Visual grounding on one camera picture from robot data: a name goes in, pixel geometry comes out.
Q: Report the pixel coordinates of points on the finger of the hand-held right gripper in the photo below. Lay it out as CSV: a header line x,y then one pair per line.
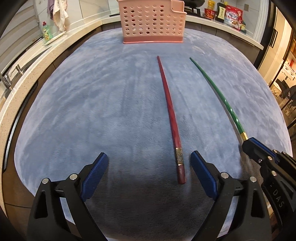
x,y
262,145
253,150

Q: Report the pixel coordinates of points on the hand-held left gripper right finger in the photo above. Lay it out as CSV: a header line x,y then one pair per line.
x,y
203,173

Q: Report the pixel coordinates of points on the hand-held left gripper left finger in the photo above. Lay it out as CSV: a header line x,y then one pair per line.
x,y
94,176

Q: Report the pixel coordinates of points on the green chopstick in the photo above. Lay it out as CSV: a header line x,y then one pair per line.
x,y
225,102

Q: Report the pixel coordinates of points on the dark red chopstick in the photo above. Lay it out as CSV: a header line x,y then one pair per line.
x,y
172,120

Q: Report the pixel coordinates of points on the pink perforated plastic basket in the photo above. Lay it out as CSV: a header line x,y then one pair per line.
x,y
152,23

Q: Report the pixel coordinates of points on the blue fleece table cloth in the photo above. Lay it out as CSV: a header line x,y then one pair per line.
x,y
92,104

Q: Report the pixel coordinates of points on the beige stone kitchen counter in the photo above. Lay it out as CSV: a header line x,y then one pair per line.
x,y
13,97

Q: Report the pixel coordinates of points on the black framed glass door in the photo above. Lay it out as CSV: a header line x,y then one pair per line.
x,y
270,27

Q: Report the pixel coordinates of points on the small green box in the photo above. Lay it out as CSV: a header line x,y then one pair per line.
x,y
243,27

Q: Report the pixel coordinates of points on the white and red cereal bag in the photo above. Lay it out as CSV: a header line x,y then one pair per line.
x,y
233,18

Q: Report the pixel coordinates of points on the steel kitchen faucet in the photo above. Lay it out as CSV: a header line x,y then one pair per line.
x,y
5,81

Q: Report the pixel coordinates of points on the small steel tap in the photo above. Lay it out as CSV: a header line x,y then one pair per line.
x,y
19,69

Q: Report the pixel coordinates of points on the steel kitchen sink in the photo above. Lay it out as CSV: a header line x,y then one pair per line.
x,y
25,60

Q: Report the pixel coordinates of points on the dark sauce bottle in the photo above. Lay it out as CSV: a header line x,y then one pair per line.
x,y
221,14

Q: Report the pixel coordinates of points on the red instant noodle cup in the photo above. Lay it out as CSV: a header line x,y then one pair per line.
x,y
210,14

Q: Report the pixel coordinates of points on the white plate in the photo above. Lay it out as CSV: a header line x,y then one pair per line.
x,y
56,38

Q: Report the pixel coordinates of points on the yellow packet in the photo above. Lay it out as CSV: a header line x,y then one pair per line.
x,y
211,4

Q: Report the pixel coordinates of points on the green dish soap bottle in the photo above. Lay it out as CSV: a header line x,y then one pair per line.
x,y
47,32

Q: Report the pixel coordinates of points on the black wok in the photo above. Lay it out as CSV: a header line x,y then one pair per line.
x,y
195,2

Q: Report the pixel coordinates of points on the grey window blinds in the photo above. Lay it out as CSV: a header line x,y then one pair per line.
x,y
16,34

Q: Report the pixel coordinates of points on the cream hanging towel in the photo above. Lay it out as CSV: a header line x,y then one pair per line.
x,y
61,16

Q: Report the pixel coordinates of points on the purple hanging cloth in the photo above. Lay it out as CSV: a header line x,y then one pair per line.
x,y
50,8

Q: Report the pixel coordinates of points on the grey wall outlet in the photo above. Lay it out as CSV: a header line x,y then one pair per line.
x,y
246,7

